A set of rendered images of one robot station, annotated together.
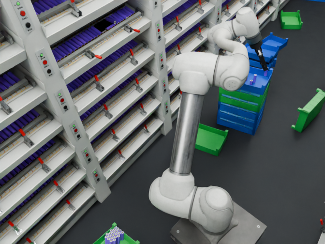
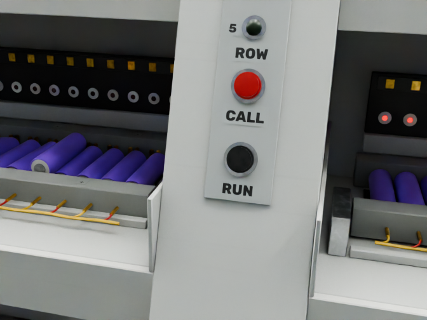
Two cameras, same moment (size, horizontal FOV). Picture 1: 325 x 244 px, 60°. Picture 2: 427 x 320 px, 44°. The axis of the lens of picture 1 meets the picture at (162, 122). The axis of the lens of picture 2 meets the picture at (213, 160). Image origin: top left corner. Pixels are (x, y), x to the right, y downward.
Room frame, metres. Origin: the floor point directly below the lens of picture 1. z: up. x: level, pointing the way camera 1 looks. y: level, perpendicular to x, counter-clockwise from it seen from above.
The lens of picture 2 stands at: (1.33, -0.30, 1.03)
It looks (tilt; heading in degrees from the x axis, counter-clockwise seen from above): 2 degrees down; 59
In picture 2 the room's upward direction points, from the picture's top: 6 degrees clockwise
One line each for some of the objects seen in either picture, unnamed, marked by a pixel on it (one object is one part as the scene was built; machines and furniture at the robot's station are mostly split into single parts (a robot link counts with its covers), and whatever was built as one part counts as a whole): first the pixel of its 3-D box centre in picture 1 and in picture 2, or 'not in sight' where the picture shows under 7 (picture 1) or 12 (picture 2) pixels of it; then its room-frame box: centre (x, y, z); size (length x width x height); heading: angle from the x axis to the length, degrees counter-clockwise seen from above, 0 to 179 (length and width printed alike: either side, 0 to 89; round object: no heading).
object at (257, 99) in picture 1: (244, 85); not in sight; (1.53, -0.61, 0.36); 0.30 x 0.20 x 0.08; 55
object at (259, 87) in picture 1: (245, 76); not in sight; (1.53, -0.61, 0.44); 0.30 x 0.20 x 0.08; 55
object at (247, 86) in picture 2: not in sight; (248, 86); (1.50, -0.04, 1.07); 0.02 x 0.01 x 0.02; 137
